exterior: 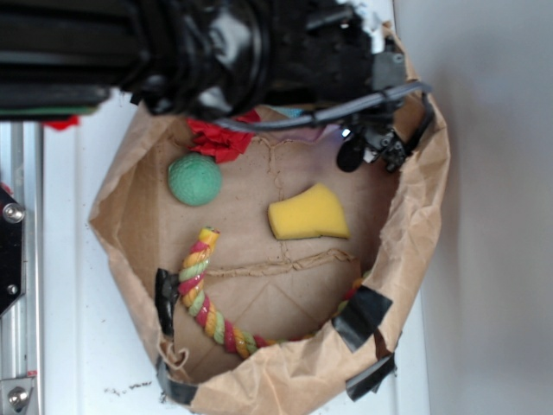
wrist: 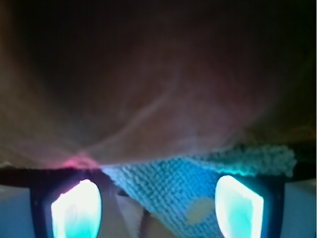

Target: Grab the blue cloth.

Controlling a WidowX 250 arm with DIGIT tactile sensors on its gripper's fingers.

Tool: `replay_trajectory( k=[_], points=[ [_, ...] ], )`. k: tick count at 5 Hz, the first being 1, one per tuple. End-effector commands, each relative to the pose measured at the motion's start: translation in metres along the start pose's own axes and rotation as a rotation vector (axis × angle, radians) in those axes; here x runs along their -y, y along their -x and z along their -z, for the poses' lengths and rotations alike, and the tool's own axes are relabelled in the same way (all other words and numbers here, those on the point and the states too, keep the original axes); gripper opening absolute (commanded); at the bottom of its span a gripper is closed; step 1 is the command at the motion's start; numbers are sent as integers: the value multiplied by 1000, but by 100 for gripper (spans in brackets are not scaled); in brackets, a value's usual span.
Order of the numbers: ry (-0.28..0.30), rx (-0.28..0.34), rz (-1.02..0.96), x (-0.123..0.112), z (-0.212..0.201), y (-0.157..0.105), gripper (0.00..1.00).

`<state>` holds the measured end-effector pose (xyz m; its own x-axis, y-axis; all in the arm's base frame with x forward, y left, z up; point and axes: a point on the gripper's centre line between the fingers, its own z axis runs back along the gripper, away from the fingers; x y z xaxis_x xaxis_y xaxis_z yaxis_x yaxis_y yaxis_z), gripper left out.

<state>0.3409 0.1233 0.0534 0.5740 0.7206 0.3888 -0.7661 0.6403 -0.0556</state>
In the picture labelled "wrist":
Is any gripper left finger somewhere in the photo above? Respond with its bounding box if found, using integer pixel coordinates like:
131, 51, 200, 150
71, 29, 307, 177
32, 178, 102, 238

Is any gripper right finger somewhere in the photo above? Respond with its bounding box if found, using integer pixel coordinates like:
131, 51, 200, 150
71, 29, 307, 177
214, 175, 284, 238

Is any blue cloth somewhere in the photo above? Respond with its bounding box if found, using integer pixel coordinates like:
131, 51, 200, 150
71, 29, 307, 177
102, 145, 297, 238

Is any brown paper bag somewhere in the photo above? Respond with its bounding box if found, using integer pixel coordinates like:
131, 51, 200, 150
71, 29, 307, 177
0, 0, 317, 169

